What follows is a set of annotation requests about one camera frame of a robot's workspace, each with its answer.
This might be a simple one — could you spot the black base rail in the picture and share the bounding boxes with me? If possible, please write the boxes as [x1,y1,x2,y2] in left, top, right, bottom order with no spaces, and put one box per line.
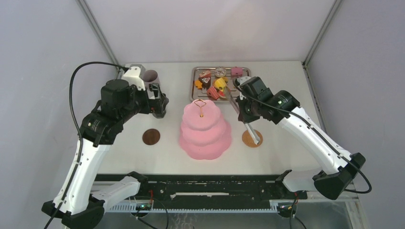
[95,173,309,211]

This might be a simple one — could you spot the aluminium frame post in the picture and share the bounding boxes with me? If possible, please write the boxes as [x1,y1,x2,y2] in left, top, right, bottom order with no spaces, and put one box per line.
[76,0,119,64]
[302,0,343,69]

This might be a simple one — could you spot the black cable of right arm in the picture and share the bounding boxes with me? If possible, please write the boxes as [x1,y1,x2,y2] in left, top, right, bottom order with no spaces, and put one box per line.
[232,77,373,194]

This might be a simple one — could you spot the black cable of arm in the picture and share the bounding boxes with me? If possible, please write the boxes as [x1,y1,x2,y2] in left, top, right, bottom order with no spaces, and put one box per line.
[43,62,127,229]
[232,77,373,194]

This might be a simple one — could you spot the pink three-tier cake stand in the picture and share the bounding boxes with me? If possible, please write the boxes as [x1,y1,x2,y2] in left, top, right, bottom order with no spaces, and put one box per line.
[179,99,232,160]

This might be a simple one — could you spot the yellow cake slice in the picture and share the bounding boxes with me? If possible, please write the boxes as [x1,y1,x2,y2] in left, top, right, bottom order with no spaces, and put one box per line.
[213,77,227,92]

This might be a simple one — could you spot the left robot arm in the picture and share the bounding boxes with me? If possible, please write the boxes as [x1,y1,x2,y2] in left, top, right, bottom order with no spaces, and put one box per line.
[42,64,169,229]

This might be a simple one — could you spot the white donut with chocolate drizzle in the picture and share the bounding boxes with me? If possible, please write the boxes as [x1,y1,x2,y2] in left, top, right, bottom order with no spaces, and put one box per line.
[214,67,227,78]

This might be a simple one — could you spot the chocolate cake slice with cream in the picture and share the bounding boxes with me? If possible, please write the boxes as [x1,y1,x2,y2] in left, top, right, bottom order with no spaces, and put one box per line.
[199,77,211,90]

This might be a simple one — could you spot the stainless steel serving tray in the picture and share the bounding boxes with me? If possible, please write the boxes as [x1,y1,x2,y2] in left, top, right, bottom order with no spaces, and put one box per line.
[190,66,252,102]

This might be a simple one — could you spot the right aluminium frame post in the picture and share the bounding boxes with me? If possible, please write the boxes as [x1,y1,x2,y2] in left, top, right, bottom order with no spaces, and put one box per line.
[302,0,343,69]

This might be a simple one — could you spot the left aluminium frame post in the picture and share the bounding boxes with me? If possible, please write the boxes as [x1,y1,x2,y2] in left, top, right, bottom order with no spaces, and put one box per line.
[76,0,119,64]

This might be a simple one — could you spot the orange fish-shaped cake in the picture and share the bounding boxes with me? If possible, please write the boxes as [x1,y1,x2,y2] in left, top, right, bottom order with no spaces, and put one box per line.
[194,80,203,90]

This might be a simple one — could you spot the pink square cake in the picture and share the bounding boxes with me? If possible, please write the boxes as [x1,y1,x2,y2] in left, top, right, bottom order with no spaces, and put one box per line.
[231,67,244,78]

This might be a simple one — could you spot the dark brown round coaster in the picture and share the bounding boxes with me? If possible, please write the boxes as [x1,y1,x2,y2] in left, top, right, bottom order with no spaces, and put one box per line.
[142,129,160,146]

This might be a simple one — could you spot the stainless steel food tongs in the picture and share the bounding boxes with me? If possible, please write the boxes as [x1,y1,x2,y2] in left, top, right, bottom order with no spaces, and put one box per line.
[223,86,261,146]

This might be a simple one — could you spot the mauve cup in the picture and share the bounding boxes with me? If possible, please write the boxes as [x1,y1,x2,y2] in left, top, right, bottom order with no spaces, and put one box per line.
[142,70,160,90]

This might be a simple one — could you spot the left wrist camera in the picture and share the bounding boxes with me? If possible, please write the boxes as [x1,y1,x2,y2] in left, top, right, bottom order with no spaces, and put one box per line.
[121,64,146,91]

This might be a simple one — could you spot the red cake slice with orange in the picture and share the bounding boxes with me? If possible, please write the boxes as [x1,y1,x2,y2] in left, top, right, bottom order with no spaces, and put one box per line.
[199,70,211,78]

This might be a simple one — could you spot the light woven round coaster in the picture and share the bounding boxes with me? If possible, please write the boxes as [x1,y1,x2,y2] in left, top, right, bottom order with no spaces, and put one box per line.
[242,130,263,148]

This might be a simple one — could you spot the red layered cake slice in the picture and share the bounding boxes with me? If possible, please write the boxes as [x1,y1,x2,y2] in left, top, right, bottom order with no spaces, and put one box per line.
[206,86,220,100]

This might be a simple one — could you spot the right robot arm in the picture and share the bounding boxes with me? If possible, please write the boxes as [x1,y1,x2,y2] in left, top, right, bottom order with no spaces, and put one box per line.
[231,77,372,200]

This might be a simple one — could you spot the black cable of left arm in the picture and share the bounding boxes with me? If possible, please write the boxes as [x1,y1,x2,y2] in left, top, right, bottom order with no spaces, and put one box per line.
[43,62,127,229]

